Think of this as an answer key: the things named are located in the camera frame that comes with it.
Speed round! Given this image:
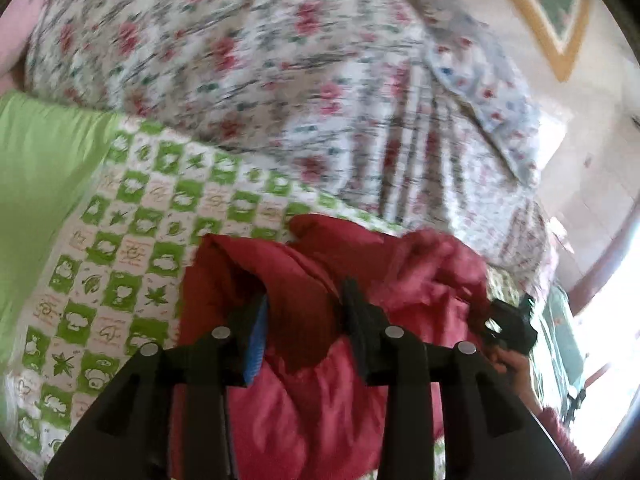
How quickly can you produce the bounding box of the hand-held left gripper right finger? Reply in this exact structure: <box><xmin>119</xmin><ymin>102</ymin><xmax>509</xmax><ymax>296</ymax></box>
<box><xmin>340</xmin><ymin>277</ymin><xmax>572</xmax><ymax>480</ymax></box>

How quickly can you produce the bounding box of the green checkered bed sheet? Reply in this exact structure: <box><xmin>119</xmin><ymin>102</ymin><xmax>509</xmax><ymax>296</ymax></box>
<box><xmin>0</xmin><ymin>89</ymin><xmax>503</xmax><ymax>480</ymax></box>

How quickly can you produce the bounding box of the person's right hand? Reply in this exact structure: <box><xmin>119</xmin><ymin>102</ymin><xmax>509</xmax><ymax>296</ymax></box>
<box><xmin>491</xmin><ymin>351</ymin><xmax>539</xmax><ymax>409</ymax></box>

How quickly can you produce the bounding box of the blue floral pillow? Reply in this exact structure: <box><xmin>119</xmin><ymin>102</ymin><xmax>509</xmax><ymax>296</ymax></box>
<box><xmin>404</xmin><ymin>0</ymin><xmax>569</xmax><ymax>187</ymax></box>

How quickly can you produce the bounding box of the red quilted jacket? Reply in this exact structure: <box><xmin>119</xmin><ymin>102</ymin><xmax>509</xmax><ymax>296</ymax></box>
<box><xmin>170</xmin><ymin>212</ymin><xmax>497</xmax><ymax>480</ymax></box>

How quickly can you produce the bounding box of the wooden picture frame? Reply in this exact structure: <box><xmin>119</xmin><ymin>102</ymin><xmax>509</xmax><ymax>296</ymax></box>
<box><xmin>479</xmin><ymin>0</ymin><xmax>594</xmax><ymax>84</ymax></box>

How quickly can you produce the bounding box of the pink blanket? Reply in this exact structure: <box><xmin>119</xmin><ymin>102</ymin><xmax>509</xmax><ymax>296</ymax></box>
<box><xmin>0</xmin><ymin>0</ymin><xmax>58</xmax><ymax>95</ymax></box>

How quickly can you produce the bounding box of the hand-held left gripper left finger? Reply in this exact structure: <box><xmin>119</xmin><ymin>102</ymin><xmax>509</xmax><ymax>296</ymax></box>
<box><xmin>45</xmin><ymin>292</ymin><xmax>272</xmax><ymax>480</ymax></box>

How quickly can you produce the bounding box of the red floral quilt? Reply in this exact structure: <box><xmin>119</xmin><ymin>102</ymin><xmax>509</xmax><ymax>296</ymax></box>
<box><xmin>22</xmin><ymin>0</ymin><xmax>557</xmax><ymax>292</ymax></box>

